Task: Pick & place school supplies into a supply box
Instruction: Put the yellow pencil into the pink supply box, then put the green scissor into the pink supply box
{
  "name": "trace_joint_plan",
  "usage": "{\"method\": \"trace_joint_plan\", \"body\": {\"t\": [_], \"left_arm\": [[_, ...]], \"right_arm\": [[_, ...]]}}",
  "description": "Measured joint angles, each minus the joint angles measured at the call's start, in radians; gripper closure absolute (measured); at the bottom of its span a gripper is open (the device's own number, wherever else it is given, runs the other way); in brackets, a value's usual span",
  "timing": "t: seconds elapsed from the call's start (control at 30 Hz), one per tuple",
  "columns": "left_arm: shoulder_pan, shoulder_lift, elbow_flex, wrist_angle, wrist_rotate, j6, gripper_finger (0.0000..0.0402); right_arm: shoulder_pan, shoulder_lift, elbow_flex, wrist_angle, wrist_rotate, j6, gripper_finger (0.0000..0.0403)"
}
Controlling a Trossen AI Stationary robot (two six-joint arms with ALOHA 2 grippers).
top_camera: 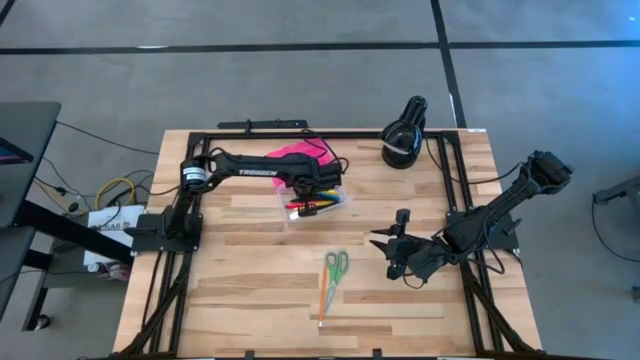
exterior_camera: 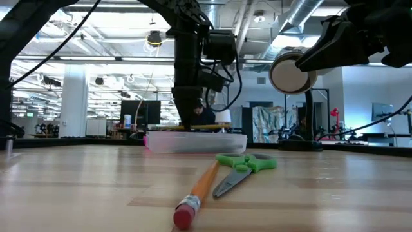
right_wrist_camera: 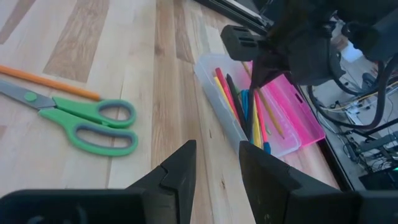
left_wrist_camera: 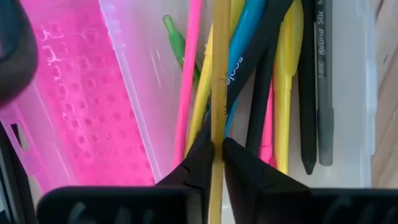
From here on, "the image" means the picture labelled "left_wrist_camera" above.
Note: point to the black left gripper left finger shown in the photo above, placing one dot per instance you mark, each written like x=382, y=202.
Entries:
x=199, y=168

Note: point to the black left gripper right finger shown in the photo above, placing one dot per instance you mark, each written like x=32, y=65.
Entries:
x=245, y=180

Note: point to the pink highlighter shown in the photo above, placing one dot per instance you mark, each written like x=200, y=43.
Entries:
x=266, y=140

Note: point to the black pen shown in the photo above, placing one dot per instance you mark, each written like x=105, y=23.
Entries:
x=259, y=118

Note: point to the yellow highlighter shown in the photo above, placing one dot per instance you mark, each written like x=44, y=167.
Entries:
x=202, y=93
x=283, y=93

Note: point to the yellow pencil pink eraser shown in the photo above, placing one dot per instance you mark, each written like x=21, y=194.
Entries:
x=220, y=93

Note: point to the grey stick pen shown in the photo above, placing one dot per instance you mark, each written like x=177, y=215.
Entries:
x=325, y=124

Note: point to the black pen pointed tip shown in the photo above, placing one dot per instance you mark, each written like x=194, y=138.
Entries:
x=308, y=93

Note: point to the green pen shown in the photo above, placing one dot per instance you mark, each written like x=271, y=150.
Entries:
x=177, y=43

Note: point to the clear pencil box pink lid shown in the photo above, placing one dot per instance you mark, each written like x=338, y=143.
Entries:
x=93, y=93

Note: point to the blue pen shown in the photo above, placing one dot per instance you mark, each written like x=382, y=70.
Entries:
x=245, y=34

